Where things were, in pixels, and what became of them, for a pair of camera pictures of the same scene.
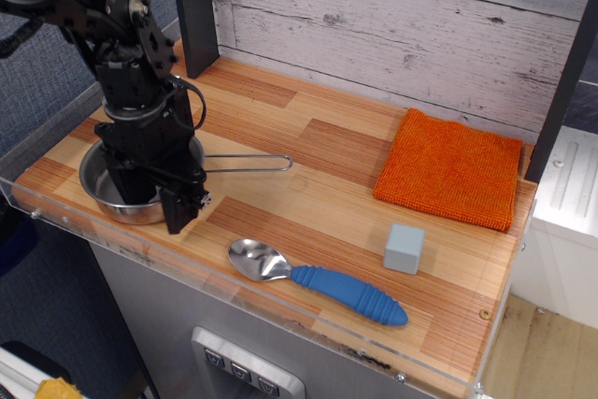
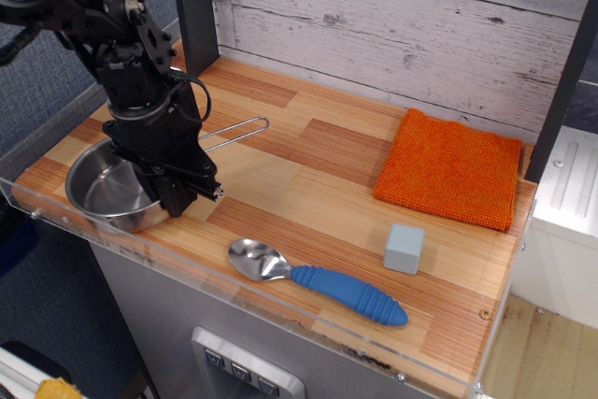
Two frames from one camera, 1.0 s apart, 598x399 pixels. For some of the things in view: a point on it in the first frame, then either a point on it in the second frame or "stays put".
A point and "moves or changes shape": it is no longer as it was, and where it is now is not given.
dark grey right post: [569, 88] stays put
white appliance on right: [557, 267] stays put
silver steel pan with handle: [98, 178] moves or changes shape
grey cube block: [404, 249] stays put
